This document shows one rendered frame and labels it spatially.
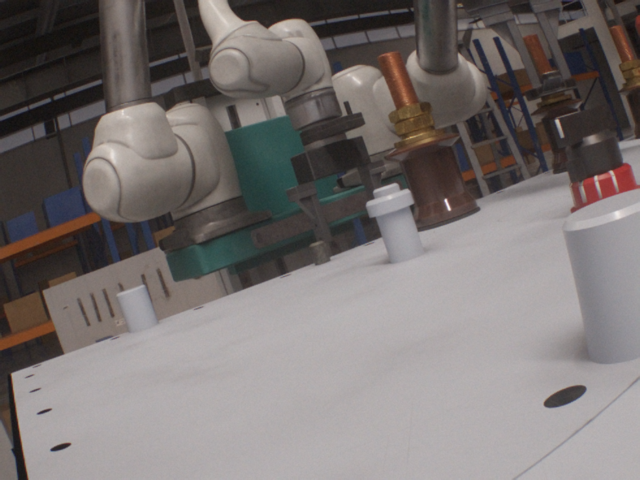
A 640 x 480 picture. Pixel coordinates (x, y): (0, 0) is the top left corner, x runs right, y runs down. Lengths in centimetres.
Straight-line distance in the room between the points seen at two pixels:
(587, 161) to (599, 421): 39
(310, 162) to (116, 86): 40
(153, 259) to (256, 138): 396
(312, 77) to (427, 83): 49
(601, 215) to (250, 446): 14
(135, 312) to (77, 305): 470
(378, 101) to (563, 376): 155
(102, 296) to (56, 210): 310
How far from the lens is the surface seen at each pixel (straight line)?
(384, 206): 64
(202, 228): 145
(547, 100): 104
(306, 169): 130
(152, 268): 563
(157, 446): 30
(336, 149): 133
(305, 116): 131
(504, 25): 81
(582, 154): 55
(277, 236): 151
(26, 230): 842
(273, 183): 173
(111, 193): 128
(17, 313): 847
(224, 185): 147
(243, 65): 115
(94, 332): 552
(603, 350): 22
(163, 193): 134
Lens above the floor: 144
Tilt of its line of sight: 3 degrees down
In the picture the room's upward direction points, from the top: 18 degrees counter-clockwise
